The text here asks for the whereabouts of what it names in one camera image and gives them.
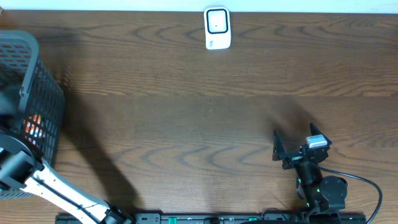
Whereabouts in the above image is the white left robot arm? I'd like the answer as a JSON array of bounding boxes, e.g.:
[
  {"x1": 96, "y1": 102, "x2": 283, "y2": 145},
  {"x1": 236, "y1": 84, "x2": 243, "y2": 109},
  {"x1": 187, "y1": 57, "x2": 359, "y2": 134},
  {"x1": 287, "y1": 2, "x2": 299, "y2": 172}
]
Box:
[{"x1": 1, "y1": 85, "x2": 135, "y2": 223}]

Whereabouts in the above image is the orange small snack box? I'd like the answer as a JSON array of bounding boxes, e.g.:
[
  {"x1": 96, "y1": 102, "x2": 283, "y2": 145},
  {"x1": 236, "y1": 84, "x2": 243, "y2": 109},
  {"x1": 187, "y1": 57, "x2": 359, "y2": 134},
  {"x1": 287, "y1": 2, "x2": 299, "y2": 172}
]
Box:
[{"x1": 22, "y1": 114, "x2": 44, "y2": 145}]

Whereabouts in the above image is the black mesh plastic basket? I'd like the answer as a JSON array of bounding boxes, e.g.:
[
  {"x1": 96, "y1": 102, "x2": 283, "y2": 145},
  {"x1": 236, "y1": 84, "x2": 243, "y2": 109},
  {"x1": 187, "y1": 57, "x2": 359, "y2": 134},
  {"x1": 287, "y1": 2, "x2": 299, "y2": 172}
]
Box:
[{"x1": 1, "y1": 30, "x2": 65, "y2": 199}]

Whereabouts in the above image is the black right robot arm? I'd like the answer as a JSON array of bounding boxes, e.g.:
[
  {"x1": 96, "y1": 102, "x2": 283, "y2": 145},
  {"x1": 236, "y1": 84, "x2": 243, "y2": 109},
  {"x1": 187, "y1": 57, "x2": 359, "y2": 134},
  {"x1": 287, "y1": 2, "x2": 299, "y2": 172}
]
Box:
[{"x1": 272, "y1": 123, "x2": 348, "y2": 213}]

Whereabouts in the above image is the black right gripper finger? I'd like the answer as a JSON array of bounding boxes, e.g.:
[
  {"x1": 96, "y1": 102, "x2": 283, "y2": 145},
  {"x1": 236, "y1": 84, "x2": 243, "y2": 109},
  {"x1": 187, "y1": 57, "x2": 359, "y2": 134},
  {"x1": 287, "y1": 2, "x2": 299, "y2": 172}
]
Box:
[
  {"x1": 310, "y1": 123, "x2": 332, "y2": 146},
  {"x1": 272, "y1": 129, "x2": 285, "y2": 161}
]

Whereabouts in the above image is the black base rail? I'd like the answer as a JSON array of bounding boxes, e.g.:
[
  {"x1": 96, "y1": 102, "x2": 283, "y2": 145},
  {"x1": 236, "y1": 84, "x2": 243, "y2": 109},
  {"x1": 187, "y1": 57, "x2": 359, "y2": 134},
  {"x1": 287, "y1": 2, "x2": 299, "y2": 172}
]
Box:
[{"x1": 55, "y1": 212, "x2": 367, "y2": 224}]

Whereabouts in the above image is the white barcode scanner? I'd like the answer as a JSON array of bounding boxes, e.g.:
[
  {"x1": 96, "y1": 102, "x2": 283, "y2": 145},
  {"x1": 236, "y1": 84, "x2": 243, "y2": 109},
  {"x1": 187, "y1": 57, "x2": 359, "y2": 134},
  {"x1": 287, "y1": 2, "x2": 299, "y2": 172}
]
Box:
[{"x1": 203, "y1": 7, "x2": 232, "y2": 50}]

